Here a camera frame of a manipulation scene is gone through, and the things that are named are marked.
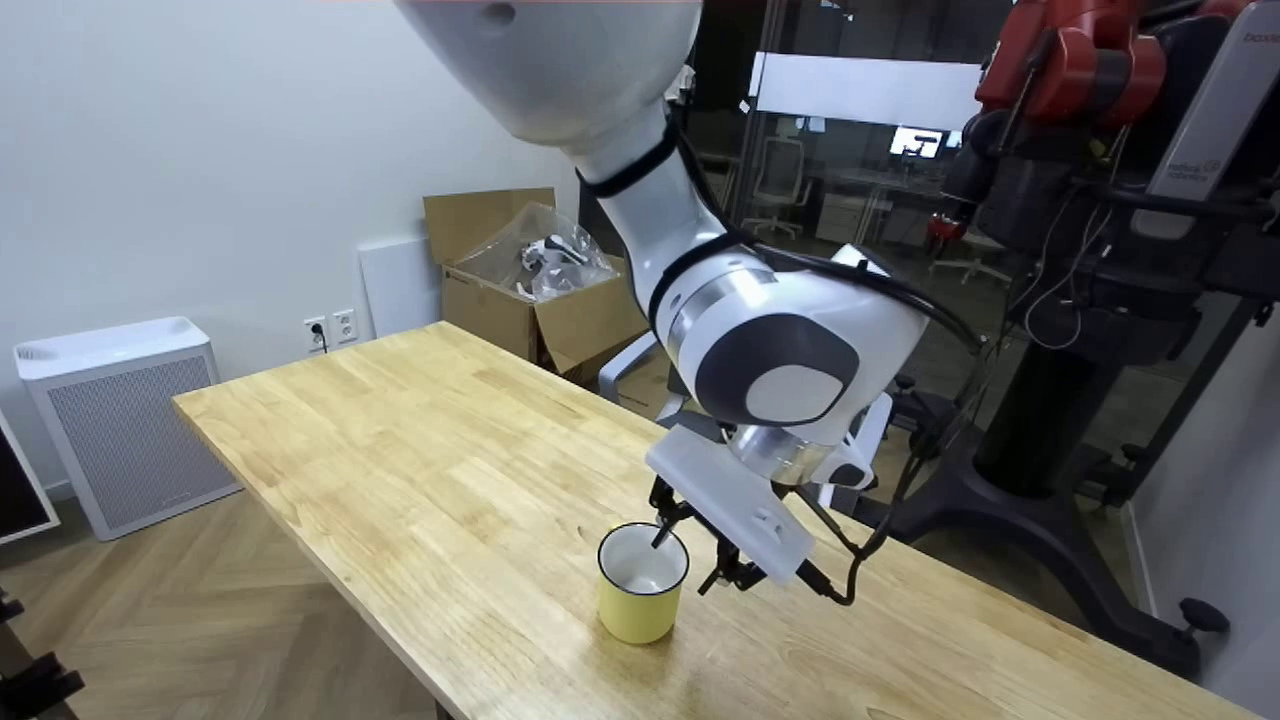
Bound red and black robot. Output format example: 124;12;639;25
853;0;1280;683

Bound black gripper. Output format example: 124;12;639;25
647;477;770;600

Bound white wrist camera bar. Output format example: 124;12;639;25
645;423;820;594

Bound brown cardboard box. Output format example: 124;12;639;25
421;186;650;380

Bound white air purifier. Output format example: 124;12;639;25
11;312;242;544

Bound black floor stand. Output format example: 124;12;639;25
0;594;88;720

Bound shiny metal part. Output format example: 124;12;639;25
512;232;598;299

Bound yellow enamel cup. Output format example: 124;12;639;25
592;521;695;652

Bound clear plastic bag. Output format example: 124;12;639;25
456;201;631;305

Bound black framed board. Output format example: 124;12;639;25
0;411;63;548

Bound distant computer monitor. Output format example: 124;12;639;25
889;121;952;163

